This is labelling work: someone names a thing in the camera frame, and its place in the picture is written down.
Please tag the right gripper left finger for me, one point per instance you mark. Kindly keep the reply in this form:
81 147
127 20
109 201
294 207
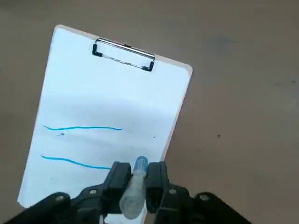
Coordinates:
116 177

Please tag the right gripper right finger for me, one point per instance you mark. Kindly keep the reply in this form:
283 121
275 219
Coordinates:
156 177

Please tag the blue pen clear body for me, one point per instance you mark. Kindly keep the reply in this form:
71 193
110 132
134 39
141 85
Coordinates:
134 196

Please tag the white paper sheet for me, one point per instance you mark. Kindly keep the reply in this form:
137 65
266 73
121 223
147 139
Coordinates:
105 98

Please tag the light clipboard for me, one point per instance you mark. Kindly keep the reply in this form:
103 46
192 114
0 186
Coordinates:
190 71

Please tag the metal clipboard clip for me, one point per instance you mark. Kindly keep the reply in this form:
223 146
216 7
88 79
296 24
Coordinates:
123 50

